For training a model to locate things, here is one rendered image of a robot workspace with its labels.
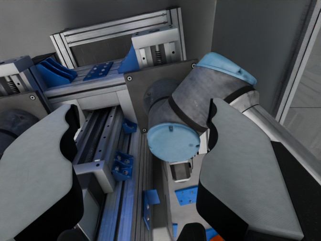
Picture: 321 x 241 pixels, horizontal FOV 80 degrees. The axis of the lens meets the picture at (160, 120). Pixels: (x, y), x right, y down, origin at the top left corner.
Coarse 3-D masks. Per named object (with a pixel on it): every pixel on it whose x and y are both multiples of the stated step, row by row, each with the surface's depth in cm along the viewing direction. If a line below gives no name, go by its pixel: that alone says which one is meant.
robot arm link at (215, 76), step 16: (208, 64) 37; (224, 64) 35; (192, 80) 39; (208, 80) 36; (224, 80) 35; (240, 80) 35; (256, 80) 37; (176, 96) 41; (192, 96) 38; (208, 96) 36; (224, 96) 34; (240, 96) 34; (256, 96) 35; (192, 112) 39; (208, 112) 36; (256, 112) 33; (272, 128) 32; (288, 144) 30; (304, 160) 29; (320, 176) 27
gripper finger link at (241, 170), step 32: (224, 128) 9; (256, 128) 8; (224, 160) 7; (256, 160) 7; (224, 192) 6; (256, 192) 6; (288, 192) 6; (224, 224) 6; (256, 224) 5; (288, 224) 5
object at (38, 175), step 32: (32, 128) 9; (64, 128) 9; (0, 160) 7; (32, 160) 7; (64, 160) 7; (0, 192) 6; (32, 192) 6; (64, 192) 6; (0, 224) 5; (32, 224) 5; (64, 224) 6
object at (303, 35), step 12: (312, 0) 54; (312, 12) 53; (300, 24) 58; (312, 24) 55; (300, 36) 58; (300, 48) 58; (288, 60) 63; (300, 60) 60; (288, 72) 64; (288, 84) 64; (276, 96) 70; (276, 108) 71
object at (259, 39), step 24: (216, 0) 132; (240, 0) 97; (264, 0) 76; (288, 0) 63; (216, 24) 134; (240, 24) 98; (264, 24) 77; (288, 24) 63; (216, 48) 136; (240, 48) 99; (264, 48) 78; (288, 48) 64; (264, 72) 78; (264, 96) 79
